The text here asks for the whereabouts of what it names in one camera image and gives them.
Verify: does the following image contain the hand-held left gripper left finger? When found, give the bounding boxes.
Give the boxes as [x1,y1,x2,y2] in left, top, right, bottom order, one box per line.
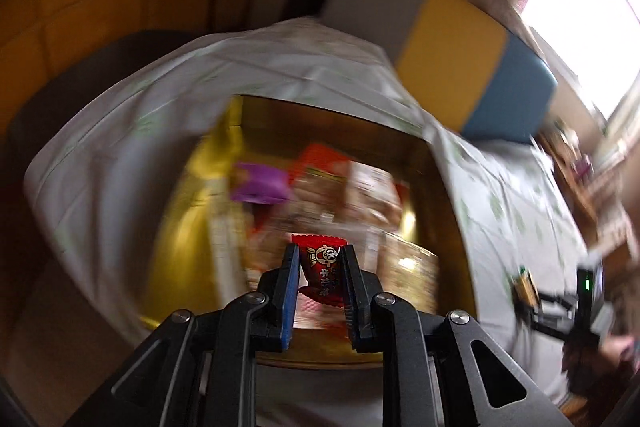
[65,243,302,427]

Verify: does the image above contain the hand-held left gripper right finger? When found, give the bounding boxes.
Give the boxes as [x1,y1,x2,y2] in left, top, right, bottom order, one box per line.
[340,244,573,427]

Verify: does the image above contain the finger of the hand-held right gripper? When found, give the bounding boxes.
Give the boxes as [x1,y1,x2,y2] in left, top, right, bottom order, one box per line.
[527,307,573,340]
[530,287,576,310]

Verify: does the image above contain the cracker packet green ends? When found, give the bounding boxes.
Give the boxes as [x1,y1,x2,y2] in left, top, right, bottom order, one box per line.
[510,267,538,308]

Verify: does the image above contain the red cartoon candy packet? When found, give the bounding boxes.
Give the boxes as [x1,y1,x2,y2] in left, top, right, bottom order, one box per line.
[291,233,348,310]

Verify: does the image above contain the orange bread packet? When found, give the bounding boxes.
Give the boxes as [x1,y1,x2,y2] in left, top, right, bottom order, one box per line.
[380,232,441,308]

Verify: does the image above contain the long silver brown packet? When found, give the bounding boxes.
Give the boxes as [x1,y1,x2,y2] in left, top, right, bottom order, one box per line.
[207,177,246,303]

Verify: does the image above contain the clear snack bag red trim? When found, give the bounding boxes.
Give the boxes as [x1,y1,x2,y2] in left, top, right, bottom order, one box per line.
[345,162,406,228]

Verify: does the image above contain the purple snack packet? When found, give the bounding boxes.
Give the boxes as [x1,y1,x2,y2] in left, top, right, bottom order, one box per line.
[230,162,291,204]

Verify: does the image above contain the maroon tin box gold inside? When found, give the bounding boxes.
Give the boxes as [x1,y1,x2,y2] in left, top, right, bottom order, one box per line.
[137,94,478,370]

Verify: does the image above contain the orange-red foil snack bag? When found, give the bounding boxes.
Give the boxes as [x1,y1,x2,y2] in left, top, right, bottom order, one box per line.
[292,144,351,188]

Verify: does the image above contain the person's right hand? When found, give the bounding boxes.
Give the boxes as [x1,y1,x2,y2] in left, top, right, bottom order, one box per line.
[562,332,636,403]

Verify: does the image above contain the wooden side desk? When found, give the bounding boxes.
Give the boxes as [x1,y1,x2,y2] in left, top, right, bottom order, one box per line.
[537,117,636,258]

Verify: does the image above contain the grey yellow blue chair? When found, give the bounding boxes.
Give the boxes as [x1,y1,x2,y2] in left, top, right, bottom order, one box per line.
[320,0,560,145]

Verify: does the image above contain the window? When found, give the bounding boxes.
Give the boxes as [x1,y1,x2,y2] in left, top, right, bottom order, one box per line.
[520,0,640,122]

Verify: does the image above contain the wooden wardrobe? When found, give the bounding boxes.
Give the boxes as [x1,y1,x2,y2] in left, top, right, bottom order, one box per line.
[0,0,281,132]

